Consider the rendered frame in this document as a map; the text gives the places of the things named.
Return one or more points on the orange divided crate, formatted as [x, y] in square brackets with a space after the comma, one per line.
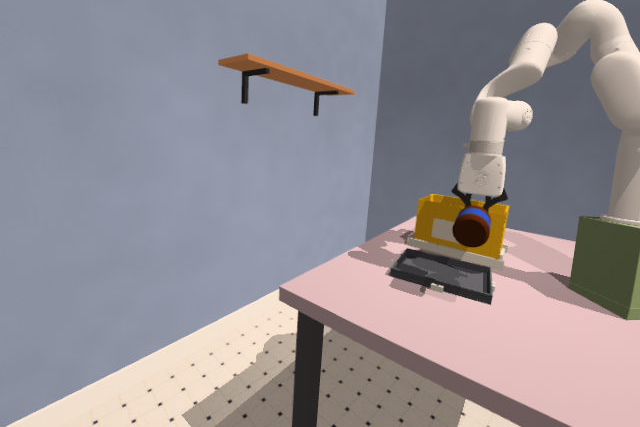
[436, 215]

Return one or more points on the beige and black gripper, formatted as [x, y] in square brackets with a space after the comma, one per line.
[480, 174]

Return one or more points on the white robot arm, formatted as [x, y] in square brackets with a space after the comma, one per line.
[615, 79]

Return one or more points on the brown glass bottle with blue label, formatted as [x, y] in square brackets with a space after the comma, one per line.
[472, 226]

